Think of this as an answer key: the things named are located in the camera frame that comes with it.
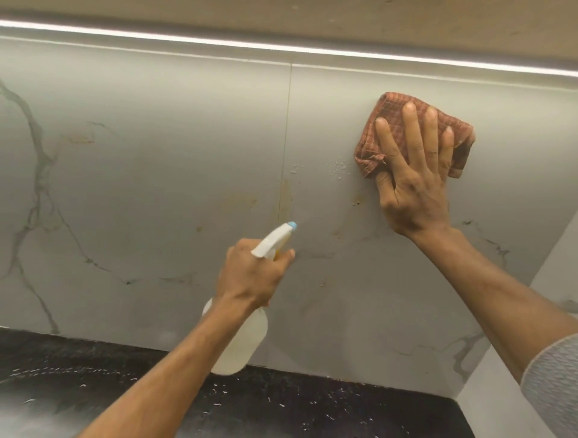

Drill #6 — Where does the person's left hand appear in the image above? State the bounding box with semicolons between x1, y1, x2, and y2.
215;239;296;309

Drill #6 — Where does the person's right hand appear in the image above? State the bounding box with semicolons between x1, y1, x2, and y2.
375;101;454;238

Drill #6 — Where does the brown checked cleaning cloth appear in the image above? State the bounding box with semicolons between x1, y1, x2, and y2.
353;92;476;179

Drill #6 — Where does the white spray bottle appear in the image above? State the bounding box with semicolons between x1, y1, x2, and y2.
202;221;298;376

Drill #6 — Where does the person's right forearm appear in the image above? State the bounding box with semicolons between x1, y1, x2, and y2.
410;226;578;382

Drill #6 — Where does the person's left forearm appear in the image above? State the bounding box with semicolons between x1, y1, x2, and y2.
79;295;258;438

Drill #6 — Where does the wooden upper cabinet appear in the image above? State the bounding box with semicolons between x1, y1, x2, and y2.
0;0;578;73

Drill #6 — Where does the led light strip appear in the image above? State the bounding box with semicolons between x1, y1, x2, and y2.
0;19;578;78

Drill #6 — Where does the grey knitted sleeve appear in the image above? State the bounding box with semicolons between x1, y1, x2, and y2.
520;333;578;438

